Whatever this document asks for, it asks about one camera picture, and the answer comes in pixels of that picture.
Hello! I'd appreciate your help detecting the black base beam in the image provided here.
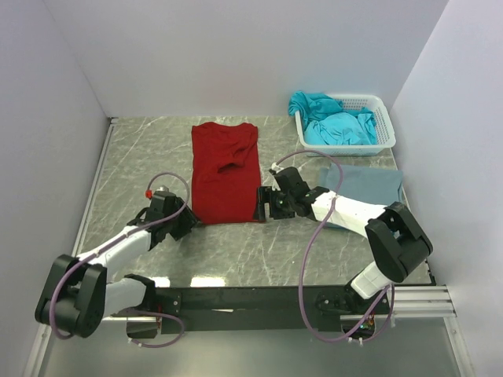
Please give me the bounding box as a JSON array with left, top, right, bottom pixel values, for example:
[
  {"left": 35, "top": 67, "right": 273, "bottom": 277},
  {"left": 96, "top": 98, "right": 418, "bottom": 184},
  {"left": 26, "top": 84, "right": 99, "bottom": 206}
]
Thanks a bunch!
[{"left": 143, "top": 285, "right": 378, "bottom": 332}]

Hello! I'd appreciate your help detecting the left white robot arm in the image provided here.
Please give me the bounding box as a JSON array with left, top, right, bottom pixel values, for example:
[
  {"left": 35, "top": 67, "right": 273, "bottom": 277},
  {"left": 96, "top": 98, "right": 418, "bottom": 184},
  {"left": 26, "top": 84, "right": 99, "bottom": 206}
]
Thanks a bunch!
[{"left": 35, "top": 190, "right": 198, "bottom": 339}]

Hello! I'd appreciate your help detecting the white plastic basket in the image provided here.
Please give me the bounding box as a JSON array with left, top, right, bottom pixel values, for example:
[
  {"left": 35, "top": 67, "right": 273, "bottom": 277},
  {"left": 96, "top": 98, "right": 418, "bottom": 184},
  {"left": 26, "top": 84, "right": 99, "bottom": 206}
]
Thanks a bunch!
[{"left": 293, "top": 93, "right": 395, "bottom": 156}]

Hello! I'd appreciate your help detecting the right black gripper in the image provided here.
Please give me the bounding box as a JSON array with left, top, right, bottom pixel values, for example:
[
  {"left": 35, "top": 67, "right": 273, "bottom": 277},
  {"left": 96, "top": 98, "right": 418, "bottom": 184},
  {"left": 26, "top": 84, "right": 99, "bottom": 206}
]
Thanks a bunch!
[{"left": 252, "top": 186, "right": 296, "bottom": 221}]

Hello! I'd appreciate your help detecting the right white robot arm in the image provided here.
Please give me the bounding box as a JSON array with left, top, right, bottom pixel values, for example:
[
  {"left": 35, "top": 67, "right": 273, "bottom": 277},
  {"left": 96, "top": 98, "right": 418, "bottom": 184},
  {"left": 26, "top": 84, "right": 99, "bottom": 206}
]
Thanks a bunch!
[{"left": 253, "top": 163, "right": 433, "bottom": 313}]

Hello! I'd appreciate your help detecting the red t shirt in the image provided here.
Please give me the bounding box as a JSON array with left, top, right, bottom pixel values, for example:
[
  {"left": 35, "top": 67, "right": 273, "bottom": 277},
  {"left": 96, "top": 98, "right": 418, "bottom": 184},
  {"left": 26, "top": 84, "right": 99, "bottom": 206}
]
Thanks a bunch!
[{"left": 191, "top": 122, "right": 261, "bottom": 225}]

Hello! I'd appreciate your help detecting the folded grey-blue t shirt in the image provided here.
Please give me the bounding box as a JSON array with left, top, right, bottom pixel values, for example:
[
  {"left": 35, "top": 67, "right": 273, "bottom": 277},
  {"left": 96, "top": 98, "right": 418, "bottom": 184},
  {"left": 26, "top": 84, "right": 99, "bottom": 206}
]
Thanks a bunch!
[{"left": 339, "top": 165, "right": 405, "bottom": 206}]

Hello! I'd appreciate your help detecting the turquoise t shirt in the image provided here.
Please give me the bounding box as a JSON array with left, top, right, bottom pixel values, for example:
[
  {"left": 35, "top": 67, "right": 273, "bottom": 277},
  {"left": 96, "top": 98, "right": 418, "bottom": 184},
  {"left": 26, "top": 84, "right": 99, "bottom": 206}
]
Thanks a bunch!
[{"left": 288, "top": 91, "right": 377, "bottom": 145}]

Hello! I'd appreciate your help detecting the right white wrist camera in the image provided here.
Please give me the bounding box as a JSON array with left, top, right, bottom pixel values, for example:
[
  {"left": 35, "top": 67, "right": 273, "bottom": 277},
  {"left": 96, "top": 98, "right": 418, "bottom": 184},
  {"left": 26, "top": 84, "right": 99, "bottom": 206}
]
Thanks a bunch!
[{"left": 269, "top": 163, "right": 283, "bottom": 175}]

